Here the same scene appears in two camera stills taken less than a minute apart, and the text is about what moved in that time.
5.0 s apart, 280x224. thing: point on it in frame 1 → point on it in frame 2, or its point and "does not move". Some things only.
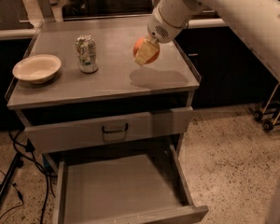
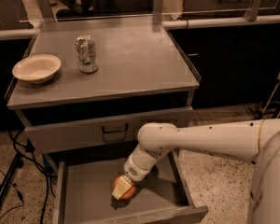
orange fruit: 136,47 → 130,193
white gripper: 161,28 → 133,171
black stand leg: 18,163 does not move
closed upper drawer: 111,129 does not move
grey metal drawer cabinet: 112,125 does not move
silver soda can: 86,48 does not move
